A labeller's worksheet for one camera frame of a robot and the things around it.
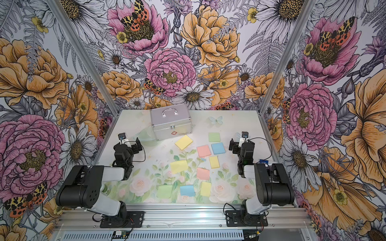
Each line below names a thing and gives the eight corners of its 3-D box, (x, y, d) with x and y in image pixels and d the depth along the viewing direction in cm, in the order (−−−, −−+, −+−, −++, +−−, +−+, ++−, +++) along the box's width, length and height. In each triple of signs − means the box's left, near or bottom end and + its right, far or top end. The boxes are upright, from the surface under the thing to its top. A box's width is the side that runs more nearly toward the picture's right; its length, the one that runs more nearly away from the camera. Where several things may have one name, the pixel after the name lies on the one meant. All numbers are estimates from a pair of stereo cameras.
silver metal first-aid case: (156, 141, 105) (150, 125, 92) (155, 126, 114) (150, 109, 101) (191, 135, 109) (191, 119, 95) (188, 121, 118) (187, 104, 105)
